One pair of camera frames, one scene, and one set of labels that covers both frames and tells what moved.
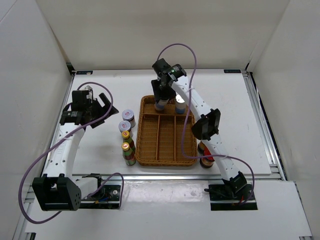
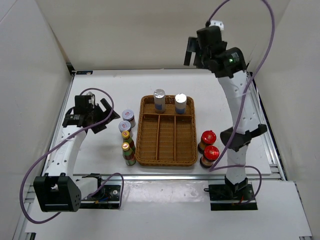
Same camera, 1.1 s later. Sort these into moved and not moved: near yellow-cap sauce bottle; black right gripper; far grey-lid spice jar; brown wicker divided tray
Moved: black right gripper
Not moved: near yellow-cap sauce bottle; brown wicker divided tray; far grey-lid spice jar
